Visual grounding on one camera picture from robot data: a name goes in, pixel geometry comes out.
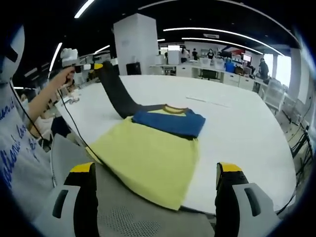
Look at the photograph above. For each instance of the white box appliance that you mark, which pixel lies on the white box appliance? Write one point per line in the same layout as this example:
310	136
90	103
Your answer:
174	58

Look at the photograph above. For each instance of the small bright monitor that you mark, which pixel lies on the small bright monitor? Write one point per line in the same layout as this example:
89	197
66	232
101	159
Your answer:
247	58

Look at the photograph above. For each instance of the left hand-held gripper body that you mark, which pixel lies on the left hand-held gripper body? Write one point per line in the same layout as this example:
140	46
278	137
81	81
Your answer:
71	61

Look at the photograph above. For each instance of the blue storage box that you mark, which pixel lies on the blue storage box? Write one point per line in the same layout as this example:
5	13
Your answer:
229	67

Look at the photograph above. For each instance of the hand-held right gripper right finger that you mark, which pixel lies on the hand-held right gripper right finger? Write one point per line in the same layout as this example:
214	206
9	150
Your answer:
227	202

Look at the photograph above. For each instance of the dark blue cloth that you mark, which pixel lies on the dark blue cloth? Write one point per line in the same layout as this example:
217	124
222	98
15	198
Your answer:
61	128

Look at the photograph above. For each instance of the yellow garment blue black sleeves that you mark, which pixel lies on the yellow garment blue black sleeves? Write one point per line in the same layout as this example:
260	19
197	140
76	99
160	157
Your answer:
153	158

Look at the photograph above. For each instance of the black box cabinet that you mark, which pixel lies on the black box cabinet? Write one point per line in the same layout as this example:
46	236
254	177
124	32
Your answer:
133	69

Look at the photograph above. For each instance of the person's left hand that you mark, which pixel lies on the person's left hand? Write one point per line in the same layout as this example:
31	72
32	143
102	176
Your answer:
60	77

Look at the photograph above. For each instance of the white square pillar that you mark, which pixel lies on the white square pillar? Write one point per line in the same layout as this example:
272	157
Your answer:
135	42
296	74

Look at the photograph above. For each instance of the white shirt with blue script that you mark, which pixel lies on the white shirt with blue script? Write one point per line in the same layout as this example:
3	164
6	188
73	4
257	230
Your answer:
19	153

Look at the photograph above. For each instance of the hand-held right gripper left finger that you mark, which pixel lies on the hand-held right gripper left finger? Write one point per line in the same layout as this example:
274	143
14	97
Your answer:
84	202

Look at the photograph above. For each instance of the grey mesh office chair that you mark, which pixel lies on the grey mesh office chair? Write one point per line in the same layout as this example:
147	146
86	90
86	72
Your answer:
128	217

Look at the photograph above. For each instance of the ceiling light strip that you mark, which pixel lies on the ceiling light strip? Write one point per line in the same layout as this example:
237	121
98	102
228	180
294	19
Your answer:
84	9
222	41
197	28
56	56

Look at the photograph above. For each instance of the white cabinet row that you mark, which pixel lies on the white cabinet row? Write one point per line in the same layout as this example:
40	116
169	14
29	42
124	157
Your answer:
232	79

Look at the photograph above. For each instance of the white mesh office chair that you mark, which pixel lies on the white mesh office chair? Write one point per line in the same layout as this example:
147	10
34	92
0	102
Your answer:
291	108
274	92

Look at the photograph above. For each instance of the white clutter pile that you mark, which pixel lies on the white clutter pile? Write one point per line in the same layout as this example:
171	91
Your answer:
71	101

